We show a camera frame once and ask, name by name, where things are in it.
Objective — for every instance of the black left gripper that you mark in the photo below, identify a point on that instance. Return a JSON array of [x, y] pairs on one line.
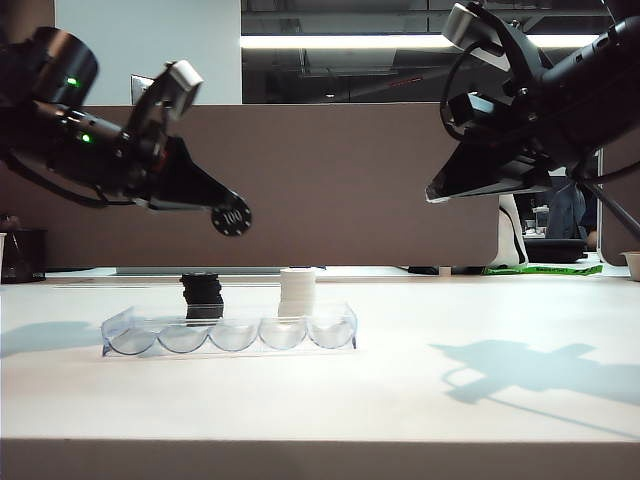
[[142, 160]]

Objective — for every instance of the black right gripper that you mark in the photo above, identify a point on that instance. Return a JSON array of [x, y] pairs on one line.
[[530, 112]]

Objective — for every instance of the black poker chip marked 100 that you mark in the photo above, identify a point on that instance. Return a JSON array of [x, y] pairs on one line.
[[232, 217]]

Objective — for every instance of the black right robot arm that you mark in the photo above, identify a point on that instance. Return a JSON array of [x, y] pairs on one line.
[[600, 80]]

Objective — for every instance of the stack of black poker chips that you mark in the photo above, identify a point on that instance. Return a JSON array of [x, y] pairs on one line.
[[200, 295]]

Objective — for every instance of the stack of white poker chips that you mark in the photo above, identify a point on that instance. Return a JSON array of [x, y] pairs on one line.
[[297, 292]]

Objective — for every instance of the clear acrylic chip tray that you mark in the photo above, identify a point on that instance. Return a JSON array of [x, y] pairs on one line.
[[130, 345]]

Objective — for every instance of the black computer monitor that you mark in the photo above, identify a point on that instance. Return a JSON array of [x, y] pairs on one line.
[[542, 201], [523, 207]]

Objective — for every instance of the seated person in dark jacket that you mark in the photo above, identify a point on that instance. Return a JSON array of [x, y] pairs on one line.
[[567, 215]]

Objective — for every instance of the black padded case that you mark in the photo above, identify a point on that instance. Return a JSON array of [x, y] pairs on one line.
[[555, 250]]

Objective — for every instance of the small white partition foot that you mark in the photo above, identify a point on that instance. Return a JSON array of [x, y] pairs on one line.
[[445, 272]]

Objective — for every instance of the black partition foot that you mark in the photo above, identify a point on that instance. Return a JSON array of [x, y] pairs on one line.
[[424, 270]]

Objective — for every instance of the brown desk partition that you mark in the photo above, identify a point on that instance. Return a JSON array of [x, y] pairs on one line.
[[625, 240], [325, 200]]

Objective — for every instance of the beige paper bowl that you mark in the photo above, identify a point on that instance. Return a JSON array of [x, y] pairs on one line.
[[632, 267]]

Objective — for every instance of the long ceiling light strip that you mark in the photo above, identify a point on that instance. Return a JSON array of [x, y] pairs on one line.
[[350, 41]]

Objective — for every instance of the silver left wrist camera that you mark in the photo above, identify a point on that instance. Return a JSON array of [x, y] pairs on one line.
[[186, 80]]

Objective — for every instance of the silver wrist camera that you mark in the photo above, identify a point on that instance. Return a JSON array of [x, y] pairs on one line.
[[186, 80], [462, 22]]

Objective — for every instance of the metal wall outlet plate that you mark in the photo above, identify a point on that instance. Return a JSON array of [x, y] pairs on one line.
[[139, 87]]

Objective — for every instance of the grey metal partition rail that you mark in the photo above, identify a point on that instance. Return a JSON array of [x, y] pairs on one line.
[[255, 270]]

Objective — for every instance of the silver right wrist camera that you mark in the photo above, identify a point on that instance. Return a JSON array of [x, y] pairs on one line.
[[462, 22]]

